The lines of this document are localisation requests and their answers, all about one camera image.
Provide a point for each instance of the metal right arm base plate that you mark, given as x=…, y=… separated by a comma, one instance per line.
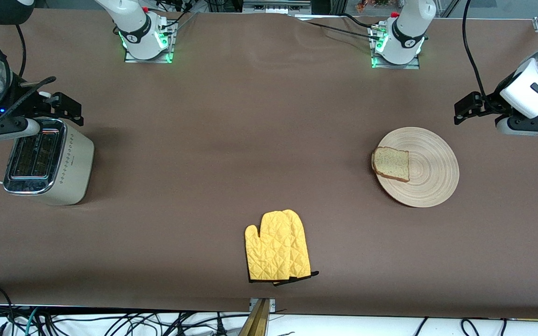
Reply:
x=131, y=59

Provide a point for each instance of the yellow quilted oven mitt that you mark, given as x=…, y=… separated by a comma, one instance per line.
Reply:
x=269, y=247
x=302, y=252

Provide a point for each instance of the slice of brown bread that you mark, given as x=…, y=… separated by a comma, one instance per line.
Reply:
x=392, y=164

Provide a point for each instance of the cream and chrome toaster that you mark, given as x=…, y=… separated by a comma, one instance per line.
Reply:
x=68, y=168

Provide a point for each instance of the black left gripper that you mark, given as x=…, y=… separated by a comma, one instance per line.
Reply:
x=489, y=105

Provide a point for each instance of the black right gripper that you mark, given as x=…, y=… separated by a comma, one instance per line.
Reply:
x=22, y=103

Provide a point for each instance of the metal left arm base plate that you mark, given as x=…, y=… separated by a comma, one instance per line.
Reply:
x=378, y=65

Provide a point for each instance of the round wooden plate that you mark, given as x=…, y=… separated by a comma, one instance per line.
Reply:
x=432, y=172

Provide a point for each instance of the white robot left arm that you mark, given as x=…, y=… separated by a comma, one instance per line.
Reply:
x=409, y=28

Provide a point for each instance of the brass coloured bar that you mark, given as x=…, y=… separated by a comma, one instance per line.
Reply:
x=256, y=322

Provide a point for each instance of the aluminium frame profile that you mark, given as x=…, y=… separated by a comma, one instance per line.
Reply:
x=276, y=6

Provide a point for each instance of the small metal bracket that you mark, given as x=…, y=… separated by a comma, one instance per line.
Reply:
x=272, y=304

